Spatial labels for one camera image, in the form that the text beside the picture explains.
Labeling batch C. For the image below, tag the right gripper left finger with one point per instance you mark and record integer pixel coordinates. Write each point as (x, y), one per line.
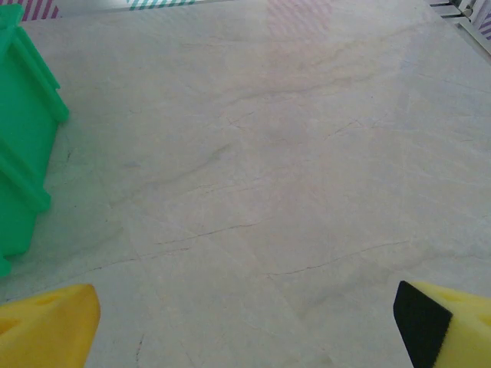
(46, 333)

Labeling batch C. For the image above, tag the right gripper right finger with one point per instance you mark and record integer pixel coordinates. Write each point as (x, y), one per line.
(460, 337)

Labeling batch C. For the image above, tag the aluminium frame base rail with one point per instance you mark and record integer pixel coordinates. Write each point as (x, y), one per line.
(475, 30)

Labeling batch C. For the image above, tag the green plastic bin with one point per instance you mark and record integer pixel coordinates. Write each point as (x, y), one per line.
(19, 134)

